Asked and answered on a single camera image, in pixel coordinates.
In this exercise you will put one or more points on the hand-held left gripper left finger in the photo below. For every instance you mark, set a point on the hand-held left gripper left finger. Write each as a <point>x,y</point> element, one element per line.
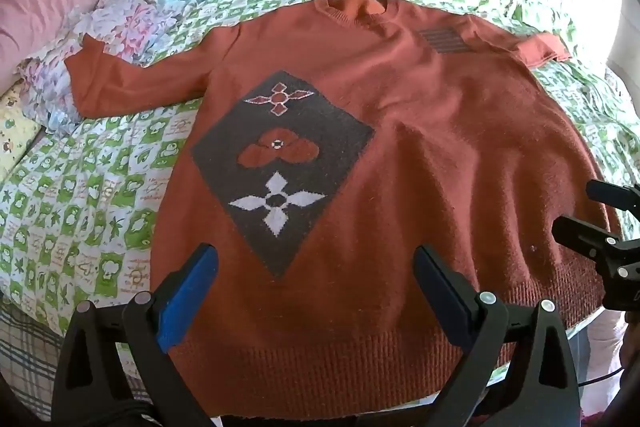
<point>185,299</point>

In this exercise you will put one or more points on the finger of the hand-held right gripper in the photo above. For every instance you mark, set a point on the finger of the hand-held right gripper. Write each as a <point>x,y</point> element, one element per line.
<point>612,194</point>
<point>582,232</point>

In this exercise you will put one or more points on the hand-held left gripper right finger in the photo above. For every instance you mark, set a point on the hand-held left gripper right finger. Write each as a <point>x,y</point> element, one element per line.
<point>441,288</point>

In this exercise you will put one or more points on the orange knit sweater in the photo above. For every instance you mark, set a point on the orange knit sweater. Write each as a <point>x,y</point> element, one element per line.
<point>400,132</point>

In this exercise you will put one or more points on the green checkered bedsheet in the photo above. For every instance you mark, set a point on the green checkered bedsheet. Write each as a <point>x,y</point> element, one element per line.
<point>75,207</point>

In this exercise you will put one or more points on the plaid cloth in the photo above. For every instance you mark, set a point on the plaid cloth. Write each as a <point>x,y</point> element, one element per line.
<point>25,347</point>

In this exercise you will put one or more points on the yellow cartoon print cloth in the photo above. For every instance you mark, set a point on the yellow cartoon print cloth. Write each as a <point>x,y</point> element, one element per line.
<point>15,132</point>

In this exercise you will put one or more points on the pastel floral blanket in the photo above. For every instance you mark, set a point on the pastel floral blanket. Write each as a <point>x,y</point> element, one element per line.
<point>130,17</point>

